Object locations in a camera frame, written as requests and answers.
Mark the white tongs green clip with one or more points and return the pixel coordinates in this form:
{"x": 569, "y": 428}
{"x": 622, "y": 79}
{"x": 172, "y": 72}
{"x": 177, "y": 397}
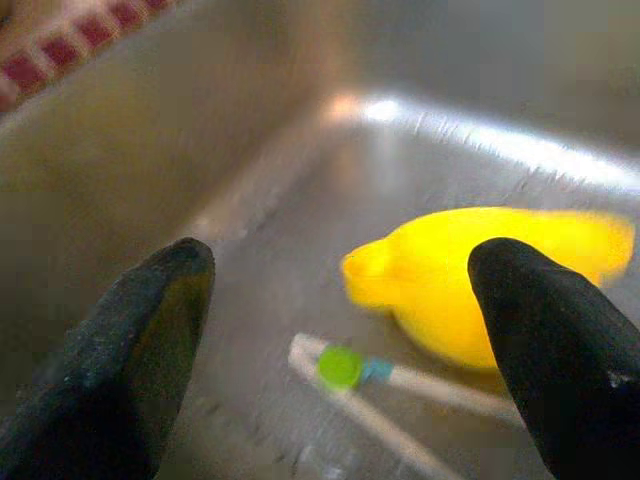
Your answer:
{"x": 340, "y": 367}

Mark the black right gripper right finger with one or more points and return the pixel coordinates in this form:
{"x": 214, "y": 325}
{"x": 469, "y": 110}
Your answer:
{"x": 565, "y": 375}

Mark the stainless steel sink basin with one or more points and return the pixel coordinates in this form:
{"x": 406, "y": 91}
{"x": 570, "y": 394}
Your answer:
{"x": 250, "y": 150}

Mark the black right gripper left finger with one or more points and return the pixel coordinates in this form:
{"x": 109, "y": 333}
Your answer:
{"x": 100, "y": 390}

